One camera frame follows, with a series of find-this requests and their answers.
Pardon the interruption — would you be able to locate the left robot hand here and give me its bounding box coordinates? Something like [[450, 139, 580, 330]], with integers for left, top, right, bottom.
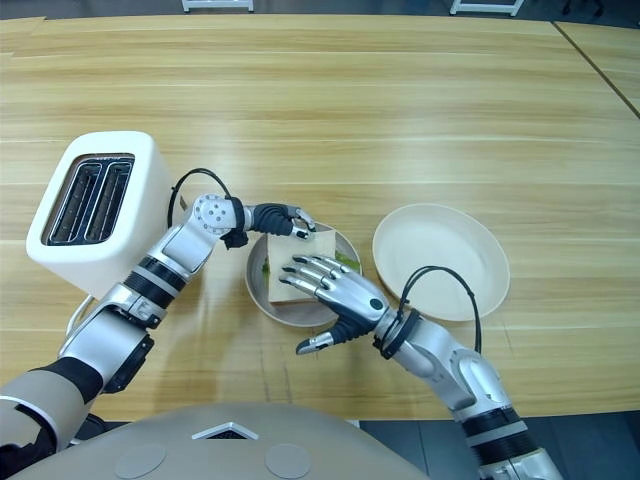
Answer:
[[247, 201, 318, 239]]

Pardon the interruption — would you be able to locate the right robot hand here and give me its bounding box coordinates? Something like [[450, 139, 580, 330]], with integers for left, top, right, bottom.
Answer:
[[280, 254, 395, 356]]

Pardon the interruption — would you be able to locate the bread slice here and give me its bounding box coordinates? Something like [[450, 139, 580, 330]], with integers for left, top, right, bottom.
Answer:
[[266, 224, 339, 307]]

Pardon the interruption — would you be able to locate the grey round plate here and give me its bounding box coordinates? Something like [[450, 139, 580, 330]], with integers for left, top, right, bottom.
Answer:
[[244, 226, 363, 329]]

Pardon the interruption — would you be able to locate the cream round plate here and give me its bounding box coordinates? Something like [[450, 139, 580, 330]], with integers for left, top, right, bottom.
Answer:
[[371, 202, 512, 323]]

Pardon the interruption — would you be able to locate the cream toaster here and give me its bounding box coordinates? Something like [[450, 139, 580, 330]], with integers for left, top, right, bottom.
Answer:
[[25, 130, 177, 300]]

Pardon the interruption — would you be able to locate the robot body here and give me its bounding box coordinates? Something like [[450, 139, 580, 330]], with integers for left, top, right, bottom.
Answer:
[[9, 399, 427, 480]]

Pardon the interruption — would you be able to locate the black cable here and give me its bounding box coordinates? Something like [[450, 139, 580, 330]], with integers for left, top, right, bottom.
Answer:
[[169, 167, 250, 252], [371, 265, 484, 360]]

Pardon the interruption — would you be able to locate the white cord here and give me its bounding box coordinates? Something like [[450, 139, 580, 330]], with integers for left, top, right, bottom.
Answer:
[[64, 293, 102, 352]]

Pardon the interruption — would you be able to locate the white metal frame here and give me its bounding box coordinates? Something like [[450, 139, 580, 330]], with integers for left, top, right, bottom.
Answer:
[[448, 0, 527, 16]]

